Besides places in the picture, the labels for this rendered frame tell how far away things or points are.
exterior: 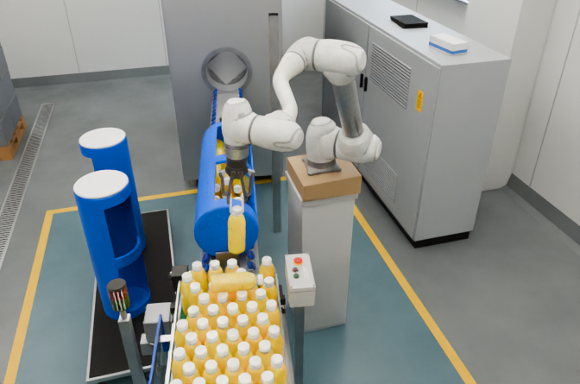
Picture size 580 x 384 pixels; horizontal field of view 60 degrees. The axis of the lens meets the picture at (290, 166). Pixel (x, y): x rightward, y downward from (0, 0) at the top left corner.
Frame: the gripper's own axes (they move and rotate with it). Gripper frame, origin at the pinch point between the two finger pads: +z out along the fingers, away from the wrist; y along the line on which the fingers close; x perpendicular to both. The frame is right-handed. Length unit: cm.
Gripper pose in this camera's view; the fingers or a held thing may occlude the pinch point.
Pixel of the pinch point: (236, 203)
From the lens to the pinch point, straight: 190.5
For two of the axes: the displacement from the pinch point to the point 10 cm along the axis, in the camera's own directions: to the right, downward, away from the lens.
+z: -0.5, 8.8, 4.7
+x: 1.2, 4.7, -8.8
